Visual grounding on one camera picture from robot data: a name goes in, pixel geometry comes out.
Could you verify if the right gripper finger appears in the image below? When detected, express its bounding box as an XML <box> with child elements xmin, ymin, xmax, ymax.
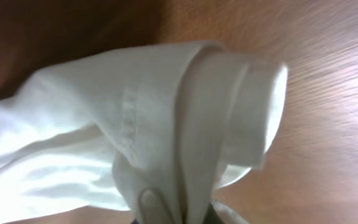
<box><xmin>203</xmin><ymin>202</ymin><xmax>225</xmax><ymax>224</ymax></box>

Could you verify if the white printed t-shirt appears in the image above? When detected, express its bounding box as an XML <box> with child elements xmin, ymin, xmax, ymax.
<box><xmin>0</xmin><ymin>42</ymin><xmax>288</xmax><ymax>223</ymax></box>

